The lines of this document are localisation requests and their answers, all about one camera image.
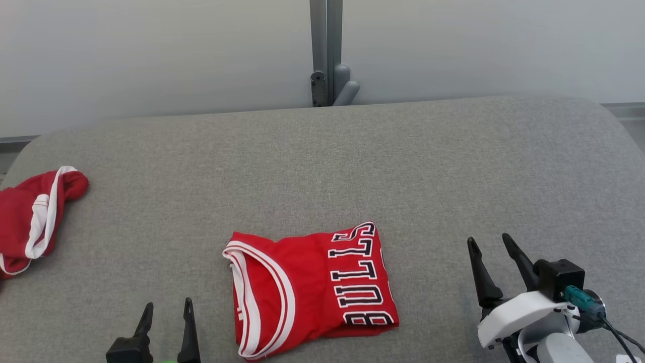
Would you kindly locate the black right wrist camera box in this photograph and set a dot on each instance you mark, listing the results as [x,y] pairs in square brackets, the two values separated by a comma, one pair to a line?
[559,280]

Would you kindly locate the red shorts with white stripe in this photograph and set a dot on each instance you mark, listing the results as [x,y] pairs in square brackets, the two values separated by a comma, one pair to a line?
[20,217]

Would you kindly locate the grey metal post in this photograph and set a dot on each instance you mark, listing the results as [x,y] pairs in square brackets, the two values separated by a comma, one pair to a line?
[326,30]

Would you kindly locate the black bracket plate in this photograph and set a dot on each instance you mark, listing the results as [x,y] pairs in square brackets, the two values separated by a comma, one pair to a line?
[318,88]

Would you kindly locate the grey fabric sofa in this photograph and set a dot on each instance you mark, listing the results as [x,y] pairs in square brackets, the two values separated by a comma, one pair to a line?
[322,166]

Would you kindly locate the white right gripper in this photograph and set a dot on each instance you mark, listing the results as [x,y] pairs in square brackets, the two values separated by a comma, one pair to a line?
[524,315]

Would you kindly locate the grey tube joint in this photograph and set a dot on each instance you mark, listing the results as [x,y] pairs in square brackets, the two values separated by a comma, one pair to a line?
[345,88]

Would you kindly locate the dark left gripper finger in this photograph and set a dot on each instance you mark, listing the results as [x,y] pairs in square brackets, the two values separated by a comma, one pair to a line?
[145,322]
[189,338]

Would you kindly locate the red Bulls basketball jersey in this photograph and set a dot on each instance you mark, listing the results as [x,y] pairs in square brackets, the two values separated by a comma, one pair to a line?
[302,292]

